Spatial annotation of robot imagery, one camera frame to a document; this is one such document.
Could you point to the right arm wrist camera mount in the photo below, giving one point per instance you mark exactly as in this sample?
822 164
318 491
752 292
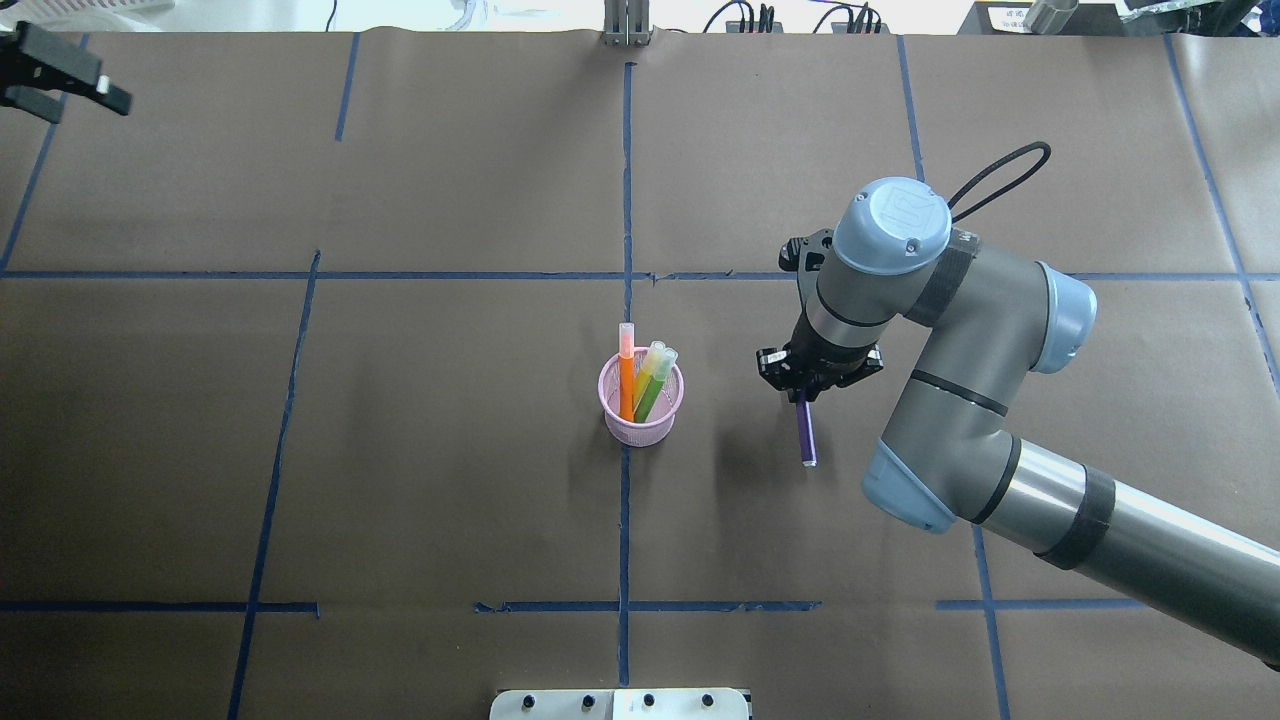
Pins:
803 257

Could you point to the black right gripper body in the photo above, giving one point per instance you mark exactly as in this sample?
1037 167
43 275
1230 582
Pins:
826 364

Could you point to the left power strip with plugs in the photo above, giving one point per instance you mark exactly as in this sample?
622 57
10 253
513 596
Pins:
743 18

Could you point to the green highlighter pen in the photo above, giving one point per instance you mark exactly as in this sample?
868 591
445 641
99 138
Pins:
659 379

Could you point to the power strip with plugs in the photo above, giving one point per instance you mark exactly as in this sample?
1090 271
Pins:
743 18
849 19

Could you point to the aluminium frame post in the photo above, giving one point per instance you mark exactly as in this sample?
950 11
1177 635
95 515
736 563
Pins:
627 23

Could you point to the purple highlighter pen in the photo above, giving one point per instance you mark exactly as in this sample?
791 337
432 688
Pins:
805 432

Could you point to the orange highlighter pen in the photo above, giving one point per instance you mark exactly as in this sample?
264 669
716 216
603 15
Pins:
626 372

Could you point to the black box on desk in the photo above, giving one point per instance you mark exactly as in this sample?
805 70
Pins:
1009 18

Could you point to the yellow highlighter pen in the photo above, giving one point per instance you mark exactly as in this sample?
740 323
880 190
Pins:
644 374

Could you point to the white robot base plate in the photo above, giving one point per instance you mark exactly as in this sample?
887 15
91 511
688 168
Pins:
624 703

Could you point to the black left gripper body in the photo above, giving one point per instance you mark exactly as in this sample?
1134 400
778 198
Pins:
48 66

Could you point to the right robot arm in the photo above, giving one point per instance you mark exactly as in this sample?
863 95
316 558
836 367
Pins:
946 454

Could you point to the right power strip with plugs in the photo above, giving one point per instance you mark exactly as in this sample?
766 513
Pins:
849 19

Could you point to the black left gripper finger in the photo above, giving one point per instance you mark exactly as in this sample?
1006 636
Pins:
106 94

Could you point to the steel cup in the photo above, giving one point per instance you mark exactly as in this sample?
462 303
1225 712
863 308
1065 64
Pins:
1048 17

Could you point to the pink mesh pen holder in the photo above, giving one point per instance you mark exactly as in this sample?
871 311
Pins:
657 404

